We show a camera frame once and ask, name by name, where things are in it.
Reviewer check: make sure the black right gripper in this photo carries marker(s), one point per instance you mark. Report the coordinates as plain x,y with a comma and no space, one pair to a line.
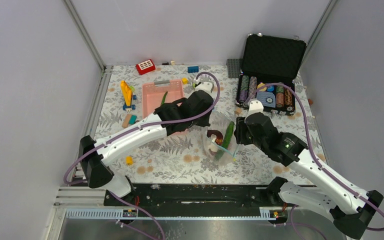
240,127

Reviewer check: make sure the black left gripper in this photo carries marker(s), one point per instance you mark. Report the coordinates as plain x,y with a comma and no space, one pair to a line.
205,122

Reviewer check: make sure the clear zip top bag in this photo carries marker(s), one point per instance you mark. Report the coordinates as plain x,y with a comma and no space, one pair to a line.
220,122

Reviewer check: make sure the dark mangosteen toy fruit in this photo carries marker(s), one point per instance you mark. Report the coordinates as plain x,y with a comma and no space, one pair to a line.
215,136

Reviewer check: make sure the green bean pod toy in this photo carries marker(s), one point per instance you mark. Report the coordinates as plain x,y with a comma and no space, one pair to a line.
164,98

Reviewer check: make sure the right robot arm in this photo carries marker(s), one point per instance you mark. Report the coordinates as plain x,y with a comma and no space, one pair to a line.
349,207

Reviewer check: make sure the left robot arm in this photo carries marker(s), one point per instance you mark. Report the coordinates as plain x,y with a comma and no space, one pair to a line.
96,156

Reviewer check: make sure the small yellow block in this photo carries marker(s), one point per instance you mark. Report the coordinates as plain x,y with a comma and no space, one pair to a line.
185,81

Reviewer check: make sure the small wooden cube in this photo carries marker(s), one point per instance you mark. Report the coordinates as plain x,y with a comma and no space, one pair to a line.
237,111

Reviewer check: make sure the blue brick far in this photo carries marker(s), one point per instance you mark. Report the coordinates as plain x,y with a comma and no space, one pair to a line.
193,69

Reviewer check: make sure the pink perforated plastic basket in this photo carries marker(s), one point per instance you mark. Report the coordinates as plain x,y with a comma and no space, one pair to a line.
152,93

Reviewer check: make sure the grey baseplate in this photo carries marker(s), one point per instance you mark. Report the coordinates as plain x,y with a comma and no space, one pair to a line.
233,66

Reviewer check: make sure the red window block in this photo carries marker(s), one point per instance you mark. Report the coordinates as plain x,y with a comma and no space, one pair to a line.
145,67

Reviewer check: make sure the teal small block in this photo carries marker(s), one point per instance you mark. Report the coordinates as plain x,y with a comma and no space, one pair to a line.
132,119

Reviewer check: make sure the black poker chip case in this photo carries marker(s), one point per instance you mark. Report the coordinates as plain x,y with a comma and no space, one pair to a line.
268,70

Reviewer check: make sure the wooden plank block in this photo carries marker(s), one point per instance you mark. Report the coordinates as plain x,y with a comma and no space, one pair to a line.
126,121

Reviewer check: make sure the yellow brick near front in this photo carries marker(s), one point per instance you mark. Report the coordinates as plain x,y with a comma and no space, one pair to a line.
129,160

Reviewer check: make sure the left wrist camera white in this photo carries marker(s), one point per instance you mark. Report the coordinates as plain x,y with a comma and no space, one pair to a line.
205,86

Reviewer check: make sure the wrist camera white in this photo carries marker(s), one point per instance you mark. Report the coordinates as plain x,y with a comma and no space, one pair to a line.
254,106
205,86

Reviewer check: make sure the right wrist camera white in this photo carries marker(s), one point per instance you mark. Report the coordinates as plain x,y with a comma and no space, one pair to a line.
254,106

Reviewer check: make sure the yellow toy frame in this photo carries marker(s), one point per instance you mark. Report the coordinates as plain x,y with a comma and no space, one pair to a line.
127,93

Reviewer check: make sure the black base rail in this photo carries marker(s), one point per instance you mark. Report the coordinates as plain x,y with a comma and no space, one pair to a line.
203,200

